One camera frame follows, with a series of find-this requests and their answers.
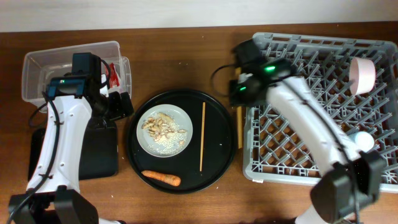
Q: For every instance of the peanut shells and rice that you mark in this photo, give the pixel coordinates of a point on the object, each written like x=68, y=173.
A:
x=168, y=136

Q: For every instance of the pink bowl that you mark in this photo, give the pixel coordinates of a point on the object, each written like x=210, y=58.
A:
x=362, y=76

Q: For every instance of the orange carrot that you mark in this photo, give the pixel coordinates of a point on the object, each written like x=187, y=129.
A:
x=170, y=179

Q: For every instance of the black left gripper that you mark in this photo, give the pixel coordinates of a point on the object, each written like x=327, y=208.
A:
x=119, y=111

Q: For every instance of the clear plastic waste bin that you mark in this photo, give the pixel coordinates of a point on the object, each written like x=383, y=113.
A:
x=41, y=66

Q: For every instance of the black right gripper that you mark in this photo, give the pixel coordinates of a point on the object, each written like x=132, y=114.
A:
x=235, y=99

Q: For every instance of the grey plate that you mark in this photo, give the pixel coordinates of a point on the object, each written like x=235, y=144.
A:
x=181, y=117

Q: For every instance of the red snack wrapper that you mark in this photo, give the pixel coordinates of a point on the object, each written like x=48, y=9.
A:
x=114, y=80

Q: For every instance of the black rectangular tray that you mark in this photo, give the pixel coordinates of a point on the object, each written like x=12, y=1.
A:
x=99, y=155

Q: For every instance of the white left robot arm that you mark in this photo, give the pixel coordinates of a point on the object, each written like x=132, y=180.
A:
x=53, y=192

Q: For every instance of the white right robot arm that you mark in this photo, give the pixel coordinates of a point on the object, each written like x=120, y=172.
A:
x=350, y=176

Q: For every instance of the blue cup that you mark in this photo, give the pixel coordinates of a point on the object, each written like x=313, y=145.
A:
x=363, y=140

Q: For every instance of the wooden chopstick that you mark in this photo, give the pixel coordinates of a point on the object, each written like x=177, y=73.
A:
x=239, y=121
x=202, y=134

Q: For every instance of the grey dishwasher rack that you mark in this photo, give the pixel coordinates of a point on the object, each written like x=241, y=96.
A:
x=272, y=151

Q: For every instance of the round black serving tray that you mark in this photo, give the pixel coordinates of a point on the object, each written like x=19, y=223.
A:
x=220, y=143

